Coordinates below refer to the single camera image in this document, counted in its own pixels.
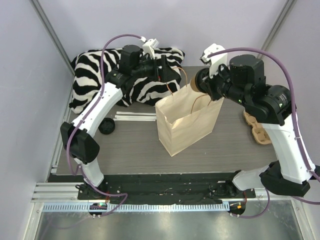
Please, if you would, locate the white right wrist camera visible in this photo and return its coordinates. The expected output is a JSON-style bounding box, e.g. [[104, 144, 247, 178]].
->
[[200, 43, 228, 78]]

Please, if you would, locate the zebra print cushion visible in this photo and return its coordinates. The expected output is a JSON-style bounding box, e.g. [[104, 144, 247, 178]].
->
[[68, 47, 186, 114]]

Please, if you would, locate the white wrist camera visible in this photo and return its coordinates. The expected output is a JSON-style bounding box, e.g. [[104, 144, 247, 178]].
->
[[200, 43, 228, 78], [140, 36, 159, 59]]

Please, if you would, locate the cream paper bag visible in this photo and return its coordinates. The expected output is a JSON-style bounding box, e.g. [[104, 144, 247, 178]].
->
[[155, 80, 224, 157]]

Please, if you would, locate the single brown paper cup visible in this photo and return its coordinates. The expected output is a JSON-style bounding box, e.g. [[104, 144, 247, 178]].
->
[[189, 76, 201, 93]]

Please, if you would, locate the black lid stack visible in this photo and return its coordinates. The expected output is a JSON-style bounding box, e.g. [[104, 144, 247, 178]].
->
[[98, 117, 116, 135]]

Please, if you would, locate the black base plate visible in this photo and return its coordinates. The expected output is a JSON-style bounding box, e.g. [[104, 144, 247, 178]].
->
[[76, 172, 256, 205]]

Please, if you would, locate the white slotted cable duct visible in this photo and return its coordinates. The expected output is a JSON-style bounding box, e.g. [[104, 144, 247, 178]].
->
[[42, 202, 230, 213]]

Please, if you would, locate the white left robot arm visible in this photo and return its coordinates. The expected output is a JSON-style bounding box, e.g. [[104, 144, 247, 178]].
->
[[60, 44, 185, 200]]

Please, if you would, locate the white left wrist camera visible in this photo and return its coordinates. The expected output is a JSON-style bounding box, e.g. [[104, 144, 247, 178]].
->
[[140, 36, 159, 59]]

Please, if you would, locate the white paper straw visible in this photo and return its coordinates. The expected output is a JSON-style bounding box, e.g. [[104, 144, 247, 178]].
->
[[113, 111, 157, 122]]

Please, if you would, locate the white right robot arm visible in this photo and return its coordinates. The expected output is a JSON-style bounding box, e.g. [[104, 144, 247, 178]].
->
[[190, 54, 320, 198]]

